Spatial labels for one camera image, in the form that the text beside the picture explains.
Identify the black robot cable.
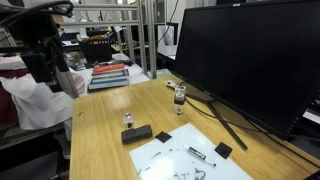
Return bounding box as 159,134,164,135
0,0,75,28

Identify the black monitor cable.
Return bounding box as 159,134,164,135
184,97,268,134

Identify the black tape square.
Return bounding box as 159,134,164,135
214,141,233,160
154,130,173,144

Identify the red book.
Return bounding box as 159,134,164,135
92,63,126,74

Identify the aluminium extrusion frame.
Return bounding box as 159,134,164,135
58,0,158,80

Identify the black monitor stand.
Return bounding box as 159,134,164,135
182,90,249,151

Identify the blue white book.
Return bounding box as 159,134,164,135
88,77,130,91

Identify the dark purple book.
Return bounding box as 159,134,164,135
91,68,130,80

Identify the black plastic crate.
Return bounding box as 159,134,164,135
80,37,114,64

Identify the white whiteboard sheet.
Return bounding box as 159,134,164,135
129,122,254,180

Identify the large black computer monitor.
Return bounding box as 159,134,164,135
172,0,320,141

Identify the white cloth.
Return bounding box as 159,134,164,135
0,66,93,131

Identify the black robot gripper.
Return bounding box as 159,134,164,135
6,13,70,93

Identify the black felt eraser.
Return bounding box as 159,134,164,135
121,124,153,145

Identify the grey metal shelf post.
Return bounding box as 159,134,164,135
54,63,80,99

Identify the white black whiteboard marker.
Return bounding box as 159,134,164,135
184,144,217,168

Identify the grey keyboard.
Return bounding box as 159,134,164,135
0,54,28,72

